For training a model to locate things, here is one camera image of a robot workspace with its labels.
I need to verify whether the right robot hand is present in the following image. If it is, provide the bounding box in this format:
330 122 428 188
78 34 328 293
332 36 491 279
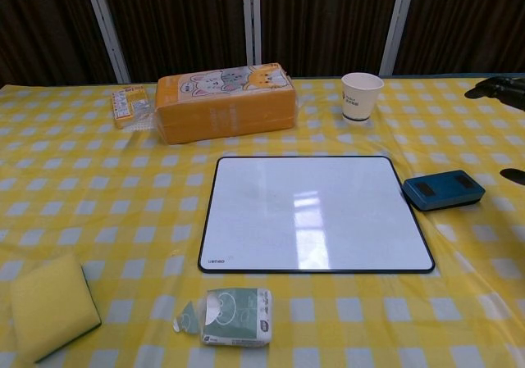
463 76 525 186

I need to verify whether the yellow white checkered tablecloth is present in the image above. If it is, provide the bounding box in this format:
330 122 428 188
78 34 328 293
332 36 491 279
0 74 525 368

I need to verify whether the yellow snack packet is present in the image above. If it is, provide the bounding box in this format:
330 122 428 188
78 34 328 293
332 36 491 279
112 85 151 130

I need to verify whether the small green tissue pack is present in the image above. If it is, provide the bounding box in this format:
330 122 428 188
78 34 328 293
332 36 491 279
173 286 275 348

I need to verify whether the blue whiteboard eraser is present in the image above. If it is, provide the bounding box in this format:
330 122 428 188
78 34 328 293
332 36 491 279
400 170 486 213

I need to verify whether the dark curtain panel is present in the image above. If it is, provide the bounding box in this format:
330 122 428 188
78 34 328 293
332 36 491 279
0 0 121 86
259 0 401 79
392 0 525 77
99 0 252 84

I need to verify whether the clear plastic packet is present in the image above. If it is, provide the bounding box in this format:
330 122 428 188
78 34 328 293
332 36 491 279
130 101 158 134

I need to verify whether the white partition post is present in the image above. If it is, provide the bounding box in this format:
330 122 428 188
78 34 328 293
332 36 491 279
378 0 419 78
81 0 132 84
241 0 263 67

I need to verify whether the white board black frame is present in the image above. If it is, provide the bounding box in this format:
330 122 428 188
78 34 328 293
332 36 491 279
197 155 436 275

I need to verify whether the orange cat tissue pack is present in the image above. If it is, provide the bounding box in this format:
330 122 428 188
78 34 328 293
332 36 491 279
153 61 303 146

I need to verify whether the white paper cup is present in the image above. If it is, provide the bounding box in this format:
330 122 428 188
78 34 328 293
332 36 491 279
340 71 386 123

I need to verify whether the yellow green sponge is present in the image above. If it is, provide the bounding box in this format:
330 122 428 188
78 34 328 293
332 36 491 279
8 252 103 365

